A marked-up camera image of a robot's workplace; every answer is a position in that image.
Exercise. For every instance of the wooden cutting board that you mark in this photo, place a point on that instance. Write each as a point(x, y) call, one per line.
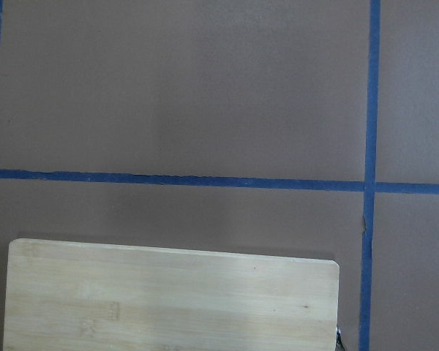
point(78, 296)

